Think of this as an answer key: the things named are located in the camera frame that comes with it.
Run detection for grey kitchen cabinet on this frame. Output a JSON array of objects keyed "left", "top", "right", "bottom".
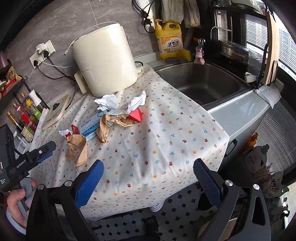
[{"left": 203, "top": 89, "right": 271, "bottom": 163}]

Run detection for wooden cutting board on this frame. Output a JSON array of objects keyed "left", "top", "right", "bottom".
[{"left": 262, "top": 11, "right": 280, "bottom": 85}]

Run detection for brown paper bag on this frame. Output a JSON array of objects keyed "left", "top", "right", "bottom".
[{"left": 66, "top": 134, "right": 88, "bottom": 167}]

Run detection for person's left hand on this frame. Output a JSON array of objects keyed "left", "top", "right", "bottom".
[{"left": 6, "top": 178, "right": 37, "bottom": 233}]

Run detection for yellow detergent jug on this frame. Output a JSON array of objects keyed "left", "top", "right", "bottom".
[{"left": 154, "top": 19, "right": 192, "bottom": 62}]

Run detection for red cap sauce bottle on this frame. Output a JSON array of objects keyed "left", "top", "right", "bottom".
[{"left": 13, "top": 102, "right": 38, "bottom": 133}]

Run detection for white cloth on counter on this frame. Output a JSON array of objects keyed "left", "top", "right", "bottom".
[{"left": 254, "top": 83, "right": 281, "bottom": 108}]

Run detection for black dish rack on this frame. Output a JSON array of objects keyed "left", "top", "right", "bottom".
[{"left": 205, "top": 1, "right": 275, "bottom": 86}]

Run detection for red paper piece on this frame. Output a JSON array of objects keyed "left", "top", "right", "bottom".
[{"left": 126, "top": 107, "right": 142, "bottom": 122}]

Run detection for cream air fryer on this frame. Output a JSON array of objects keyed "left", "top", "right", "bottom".
[{"left": 68, "top": 22, "right": 140, "bottom": 97}]

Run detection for hanging paper bags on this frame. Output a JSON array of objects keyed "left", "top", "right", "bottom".
[{"left": 161, "top": 0, "right": 201, "bottom": 28}]

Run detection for white wall power socket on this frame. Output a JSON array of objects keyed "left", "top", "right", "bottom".
[{"left": 30, "top": 40, "right": 56, "bottom": 69}]

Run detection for red white small wrapper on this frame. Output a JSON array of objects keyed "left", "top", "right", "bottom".
[{"left": 59, "top": 125, "right": 79, "bottom": 138}]

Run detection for dark soy sauce bottle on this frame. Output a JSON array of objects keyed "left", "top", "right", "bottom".
[{"left": 6, "top": 110, "right": 33, "bottom": 142}]

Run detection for white tissue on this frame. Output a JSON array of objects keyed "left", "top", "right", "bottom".
[{"left": 94, "top": 94, "right": 119, "bottom": 111}]

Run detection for black spice rack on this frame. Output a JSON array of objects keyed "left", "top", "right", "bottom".
[{"left": 1, "top": 59, "right": 49, "bottom": 143}]

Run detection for blue white medicine box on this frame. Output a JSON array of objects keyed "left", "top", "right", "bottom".
[{"left": 79, "top": 110, "right": 107, "bottom": 142}]

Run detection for orange bottle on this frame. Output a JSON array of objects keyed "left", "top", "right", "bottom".
[{"left": 247, "top": 132, "right": 259, "bottom": 147}]

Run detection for stainless steel sink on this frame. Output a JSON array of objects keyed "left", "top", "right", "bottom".
[{"left": 154, "top": 62, "right": 252, "bottom": 110}]

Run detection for detergent refill pouch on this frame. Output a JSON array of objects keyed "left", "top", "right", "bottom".
[{"left": 262, "top": 172, "right": 289, "bottom": 199}]

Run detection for pink small bottle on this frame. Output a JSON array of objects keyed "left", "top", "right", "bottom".
[{"left": 194, "top": 39, "right": 205, "bottom": 65}]

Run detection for floral white tablecloth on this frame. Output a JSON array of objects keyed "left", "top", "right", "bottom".
[{"left": 30, "top": 66, "right": 229, "bottom": 220}]

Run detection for green label oil bottle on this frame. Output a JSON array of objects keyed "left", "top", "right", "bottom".
[{"left": 21, "top": 92, "right": 43, "bottom": 121}]

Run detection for white laundry detergent bottle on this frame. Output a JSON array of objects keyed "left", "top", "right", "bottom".
[{"left": 245, "top": 144, "right": 269, "bottom": 174}]

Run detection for brown paper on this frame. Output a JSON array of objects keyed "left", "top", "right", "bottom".
[{"left": 96, "top": 113, "right": 136, "bottom": 144}]

